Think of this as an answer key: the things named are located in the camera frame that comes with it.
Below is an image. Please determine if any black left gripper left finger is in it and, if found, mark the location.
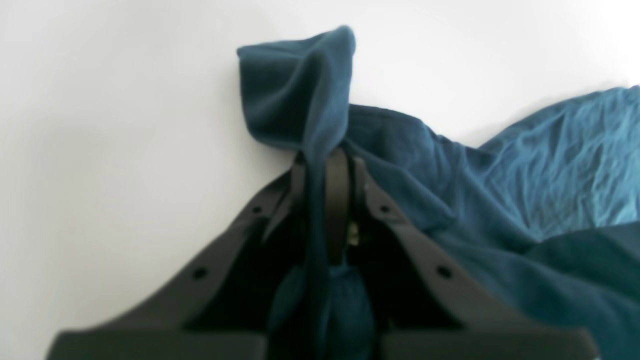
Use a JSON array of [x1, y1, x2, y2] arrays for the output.
[[47, 153, 306, 360]]

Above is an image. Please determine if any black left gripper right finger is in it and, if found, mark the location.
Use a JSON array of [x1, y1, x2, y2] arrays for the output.
[[325, 149, 599, 360]]

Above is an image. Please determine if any dark blue T-shirt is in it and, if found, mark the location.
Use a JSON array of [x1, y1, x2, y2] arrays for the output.
[[237, 26, 640, 360]]

